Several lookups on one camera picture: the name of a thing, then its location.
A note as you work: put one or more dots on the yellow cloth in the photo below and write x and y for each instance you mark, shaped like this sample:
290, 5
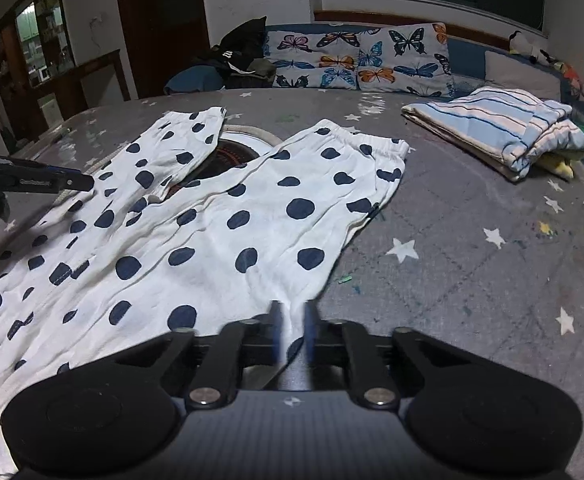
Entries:
564, 165

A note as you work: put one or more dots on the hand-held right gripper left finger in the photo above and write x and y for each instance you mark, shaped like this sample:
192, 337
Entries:
278, 340

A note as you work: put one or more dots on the round red black heater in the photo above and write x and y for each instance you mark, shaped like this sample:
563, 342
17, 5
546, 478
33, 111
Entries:
232, 152

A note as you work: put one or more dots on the grey cushion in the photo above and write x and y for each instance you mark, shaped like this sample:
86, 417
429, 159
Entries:
522, 75

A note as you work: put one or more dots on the white polka dot pants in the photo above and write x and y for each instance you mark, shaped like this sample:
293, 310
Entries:
212, 240

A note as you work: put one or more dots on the dark wooden counter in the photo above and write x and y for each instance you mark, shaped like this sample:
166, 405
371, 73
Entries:
97, 80

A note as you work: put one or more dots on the pile of dark clothes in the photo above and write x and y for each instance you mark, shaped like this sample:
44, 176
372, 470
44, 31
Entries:
239, 50

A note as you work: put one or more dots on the colourful toys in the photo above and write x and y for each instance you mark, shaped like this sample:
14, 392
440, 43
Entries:
574, 80

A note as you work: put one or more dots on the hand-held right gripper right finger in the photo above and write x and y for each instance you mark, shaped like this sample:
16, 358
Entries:
310, 340

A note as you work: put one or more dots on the butterfly print pillow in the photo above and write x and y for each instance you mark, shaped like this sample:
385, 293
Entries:
402, 60
312, 60

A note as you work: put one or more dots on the striped folded blanket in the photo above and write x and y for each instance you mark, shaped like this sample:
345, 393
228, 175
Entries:
497, 120

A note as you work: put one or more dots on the dark wooden door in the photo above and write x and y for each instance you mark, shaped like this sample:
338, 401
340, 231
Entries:
162, 25

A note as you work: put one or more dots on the black white plush toy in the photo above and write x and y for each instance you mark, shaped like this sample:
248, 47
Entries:
527, 45

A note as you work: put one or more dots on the grey star print mat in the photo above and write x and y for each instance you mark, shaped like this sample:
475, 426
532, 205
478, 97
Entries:
447, 285

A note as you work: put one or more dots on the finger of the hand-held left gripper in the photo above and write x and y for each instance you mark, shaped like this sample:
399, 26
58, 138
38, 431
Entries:
32, 177

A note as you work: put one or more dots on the blue cushion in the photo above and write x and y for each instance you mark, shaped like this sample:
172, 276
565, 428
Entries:
194, 80

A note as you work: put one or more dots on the wooden display cabinet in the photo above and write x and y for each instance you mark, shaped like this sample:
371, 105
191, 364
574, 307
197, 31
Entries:
27, 50

